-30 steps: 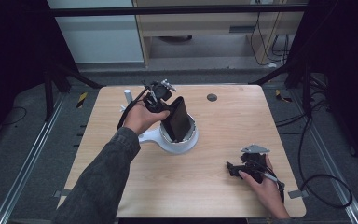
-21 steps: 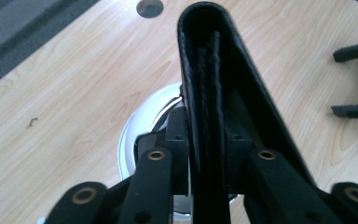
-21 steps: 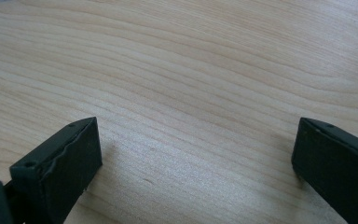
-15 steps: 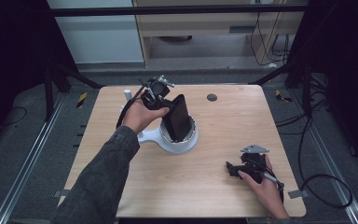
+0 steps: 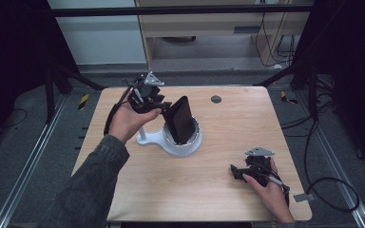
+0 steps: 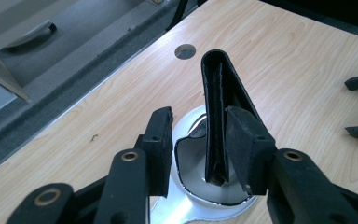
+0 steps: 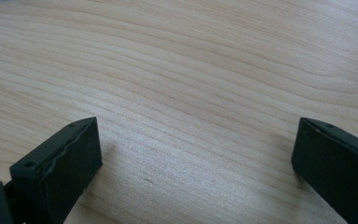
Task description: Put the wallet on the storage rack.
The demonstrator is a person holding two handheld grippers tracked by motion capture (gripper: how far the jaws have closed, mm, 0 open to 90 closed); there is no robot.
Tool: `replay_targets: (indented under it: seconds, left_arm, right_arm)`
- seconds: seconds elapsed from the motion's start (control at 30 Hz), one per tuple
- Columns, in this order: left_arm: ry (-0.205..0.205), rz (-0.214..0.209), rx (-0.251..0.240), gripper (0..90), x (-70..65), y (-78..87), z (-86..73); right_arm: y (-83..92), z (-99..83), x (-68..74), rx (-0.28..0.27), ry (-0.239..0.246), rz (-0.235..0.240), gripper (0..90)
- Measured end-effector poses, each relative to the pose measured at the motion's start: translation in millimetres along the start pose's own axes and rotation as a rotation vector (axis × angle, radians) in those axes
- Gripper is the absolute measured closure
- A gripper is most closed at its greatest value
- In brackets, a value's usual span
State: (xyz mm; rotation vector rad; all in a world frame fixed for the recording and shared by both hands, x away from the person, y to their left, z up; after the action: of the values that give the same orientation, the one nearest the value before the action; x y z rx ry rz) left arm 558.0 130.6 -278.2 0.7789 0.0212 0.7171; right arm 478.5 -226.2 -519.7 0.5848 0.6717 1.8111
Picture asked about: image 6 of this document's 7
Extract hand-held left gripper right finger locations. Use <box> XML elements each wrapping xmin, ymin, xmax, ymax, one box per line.
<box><xmin>225</xmin><ymin>105</ymin><xmax>277</xmax><ymax>197</ymax></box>

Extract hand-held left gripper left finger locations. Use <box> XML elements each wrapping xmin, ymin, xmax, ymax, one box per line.
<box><xmin>134</xmin><ymin>105</ymin><xmax>174</xmax><ymax>199</ymax></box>

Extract white round dish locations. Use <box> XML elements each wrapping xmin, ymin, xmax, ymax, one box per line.
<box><xmin>149</xmin><ymin>105</ymin><xmax>259</xmax><ymax>224</ymax></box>

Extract black leather wallet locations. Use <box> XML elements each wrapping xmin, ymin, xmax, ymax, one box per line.
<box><xmin>200</xmin><ymin>49</ymin><xmax>263</xmax><ymax>187</ymax></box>

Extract grey drawer cabinet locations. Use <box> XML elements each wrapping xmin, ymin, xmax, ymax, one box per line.
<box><xmin>0</xmin><ymin>0</ymin><xmax>150</xmax><ymax>124</ymax></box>
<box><xmin>0</xmin><ymin>0</ymin><xmax>200</xmax><ymax>179</ymax></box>

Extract black stand leg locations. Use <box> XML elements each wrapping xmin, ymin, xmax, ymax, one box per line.
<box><xmin>165</xmin><ymin>0</ymin><xmax>190</xmax><ymax>33</ymax></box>

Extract grey round cable hole cover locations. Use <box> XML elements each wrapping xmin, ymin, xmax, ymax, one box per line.
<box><xmin>173</xmin><ymin>43</ymin><xmax>197</xmax><ymax>61</ymax></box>

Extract grey drawer handle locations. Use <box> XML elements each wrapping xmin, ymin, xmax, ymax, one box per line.
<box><xmin>4</xmin><ymin>19</ymin><xmax>58</xmax><ymax>49</ymax></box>

